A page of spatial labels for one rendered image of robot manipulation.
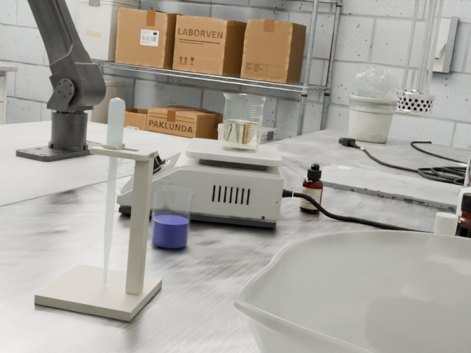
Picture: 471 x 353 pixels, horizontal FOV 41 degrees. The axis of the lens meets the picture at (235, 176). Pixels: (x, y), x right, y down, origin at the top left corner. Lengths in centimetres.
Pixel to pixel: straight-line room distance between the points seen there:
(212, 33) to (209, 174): 240
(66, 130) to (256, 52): 197
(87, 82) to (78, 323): 68
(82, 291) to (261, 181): 31
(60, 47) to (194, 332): 75
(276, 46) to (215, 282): 246
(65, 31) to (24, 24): 313
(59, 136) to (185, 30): 212
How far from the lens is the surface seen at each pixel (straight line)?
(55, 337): 48
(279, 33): 300
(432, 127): 319
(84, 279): 56
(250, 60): 303
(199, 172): 76
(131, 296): 53
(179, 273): 61
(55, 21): 116
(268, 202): 77
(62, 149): 115
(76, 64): 112
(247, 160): 76
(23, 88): 429
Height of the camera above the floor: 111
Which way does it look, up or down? 11 degrees down
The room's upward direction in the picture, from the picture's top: 6 degrees clockwise
